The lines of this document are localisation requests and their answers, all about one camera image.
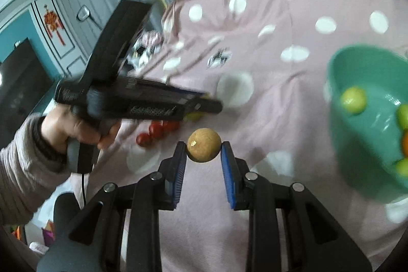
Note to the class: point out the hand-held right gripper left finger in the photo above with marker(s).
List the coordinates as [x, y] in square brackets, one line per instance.
[178, 170]

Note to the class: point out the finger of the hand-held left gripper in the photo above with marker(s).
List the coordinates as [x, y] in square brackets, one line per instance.
[165, 88]
[197, 107]

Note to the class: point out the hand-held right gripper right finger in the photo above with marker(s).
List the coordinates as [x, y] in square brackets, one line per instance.
[228, 173]

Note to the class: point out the green jujube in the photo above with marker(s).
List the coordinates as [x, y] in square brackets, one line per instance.
[353, 100]
[403, 116]
[402, 166]
[193, 117]

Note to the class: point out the red cherry tomato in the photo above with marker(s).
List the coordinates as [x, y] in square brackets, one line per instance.
[156, 130]
[170, 126]
[144, 139]

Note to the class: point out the brown longan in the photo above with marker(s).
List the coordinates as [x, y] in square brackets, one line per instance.
[204, 144]

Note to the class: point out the teal green bowl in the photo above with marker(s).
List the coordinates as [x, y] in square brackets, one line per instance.
[357, 138]

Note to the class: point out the small orange tangerine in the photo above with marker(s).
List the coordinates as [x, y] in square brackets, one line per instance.
[405, 144]

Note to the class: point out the person's left forearm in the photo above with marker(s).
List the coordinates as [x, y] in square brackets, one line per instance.
[22, 176]

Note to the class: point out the person's left hand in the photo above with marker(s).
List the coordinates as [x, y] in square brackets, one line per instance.
[63, 127]

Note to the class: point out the small white fixture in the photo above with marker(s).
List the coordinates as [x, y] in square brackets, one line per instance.
[83, 13]

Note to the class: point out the pink polka-dot blanket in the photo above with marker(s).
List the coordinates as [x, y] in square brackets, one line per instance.
[287, 138]

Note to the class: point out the black television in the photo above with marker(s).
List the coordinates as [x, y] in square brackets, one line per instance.
[22, 80]

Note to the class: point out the black wristband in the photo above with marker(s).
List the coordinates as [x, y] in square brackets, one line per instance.
[46, 144]

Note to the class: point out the red hanging wall ornament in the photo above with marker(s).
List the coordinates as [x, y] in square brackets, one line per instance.
[52, 22]

